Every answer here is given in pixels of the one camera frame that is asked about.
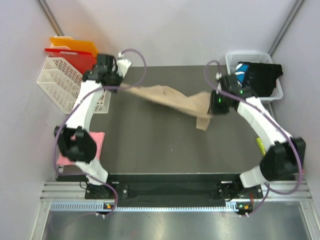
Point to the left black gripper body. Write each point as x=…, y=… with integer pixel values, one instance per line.
x=116, y=79

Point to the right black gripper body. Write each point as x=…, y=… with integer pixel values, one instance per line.
x=218, y=105

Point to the beige t shirt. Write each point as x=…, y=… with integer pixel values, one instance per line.
x=196, y=105

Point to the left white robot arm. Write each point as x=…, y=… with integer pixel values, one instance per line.
x=73, y=137

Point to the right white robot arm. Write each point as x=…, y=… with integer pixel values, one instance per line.
x=284, y=154

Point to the red plastic folder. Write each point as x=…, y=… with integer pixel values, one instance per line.
x=81, y=60

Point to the orange plastic folder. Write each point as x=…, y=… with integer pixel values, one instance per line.
x=75, y=45

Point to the white mesh laundry basket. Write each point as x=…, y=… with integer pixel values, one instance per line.
x=252, y=56

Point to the black t shirt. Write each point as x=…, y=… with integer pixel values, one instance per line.
x=261, y=77

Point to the white perforated file organizer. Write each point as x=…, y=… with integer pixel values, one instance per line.
x=61, y=82

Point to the colourful picture book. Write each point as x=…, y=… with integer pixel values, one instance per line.
x=261, y=146

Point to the pink folded t shirt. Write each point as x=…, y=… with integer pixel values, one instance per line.
x=98, y=138

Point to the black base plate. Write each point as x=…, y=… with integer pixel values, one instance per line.
x=210, y=190

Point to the white slotted cable duct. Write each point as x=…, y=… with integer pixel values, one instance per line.
x=104, y=207

